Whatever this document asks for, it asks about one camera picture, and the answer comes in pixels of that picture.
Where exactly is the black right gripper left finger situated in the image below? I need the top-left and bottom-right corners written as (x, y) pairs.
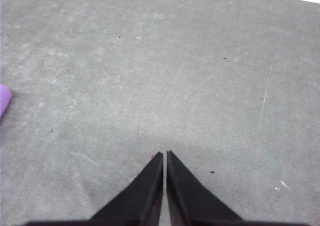
top-left (89, 151), bottom-right (164, 226)

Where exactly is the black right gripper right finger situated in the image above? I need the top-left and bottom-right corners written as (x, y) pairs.
top-left (165, 150), bottom-right (243, 226)

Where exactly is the purple towel with grey hem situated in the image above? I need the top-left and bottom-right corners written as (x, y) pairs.
top-left (0, 83), bottom-right (13, 119)

